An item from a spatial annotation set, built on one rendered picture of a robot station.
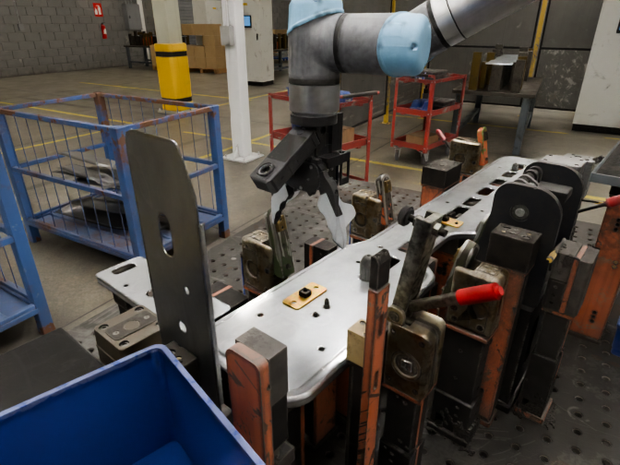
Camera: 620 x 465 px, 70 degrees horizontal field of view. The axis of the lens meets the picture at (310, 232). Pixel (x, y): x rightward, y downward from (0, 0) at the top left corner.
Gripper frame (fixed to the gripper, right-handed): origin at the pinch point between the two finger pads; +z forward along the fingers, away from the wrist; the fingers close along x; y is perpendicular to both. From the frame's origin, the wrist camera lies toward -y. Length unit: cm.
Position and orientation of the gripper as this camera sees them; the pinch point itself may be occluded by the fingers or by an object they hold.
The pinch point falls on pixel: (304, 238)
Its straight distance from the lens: 73.3
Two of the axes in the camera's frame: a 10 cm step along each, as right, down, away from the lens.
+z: -0.1, 9.1, 4.2
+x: -7.7, -2.8, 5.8
